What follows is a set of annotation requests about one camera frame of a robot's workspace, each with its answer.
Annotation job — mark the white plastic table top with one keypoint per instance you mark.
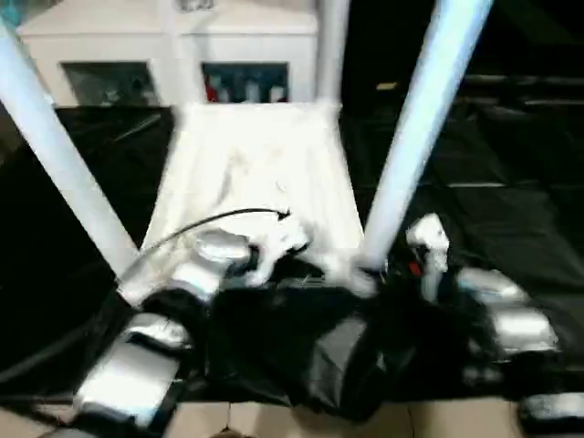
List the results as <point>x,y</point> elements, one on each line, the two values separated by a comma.
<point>255,159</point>

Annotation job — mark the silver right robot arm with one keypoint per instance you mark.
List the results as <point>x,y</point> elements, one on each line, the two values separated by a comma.
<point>524,324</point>

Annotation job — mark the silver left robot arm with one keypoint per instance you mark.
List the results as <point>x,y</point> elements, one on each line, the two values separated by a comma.
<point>132,365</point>

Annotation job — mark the black work mat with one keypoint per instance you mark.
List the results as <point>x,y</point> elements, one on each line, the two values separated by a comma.
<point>502,219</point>

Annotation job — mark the black furniture unit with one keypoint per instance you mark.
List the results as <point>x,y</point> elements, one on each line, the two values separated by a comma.
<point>524,41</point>

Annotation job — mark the white glass-door cabinet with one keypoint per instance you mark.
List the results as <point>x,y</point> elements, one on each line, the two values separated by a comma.
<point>114,41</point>

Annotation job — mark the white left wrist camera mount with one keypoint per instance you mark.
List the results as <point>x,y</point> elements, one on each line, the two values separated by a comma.
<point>283,237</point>

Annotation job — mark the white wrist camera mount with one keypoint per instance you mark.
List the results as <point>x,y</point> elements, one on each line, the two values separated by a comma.
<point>283,237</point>
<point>431,242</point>

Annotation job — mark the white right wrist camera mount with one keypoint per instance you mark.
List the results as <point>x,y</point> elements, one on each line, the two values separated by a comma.
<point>431,242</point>

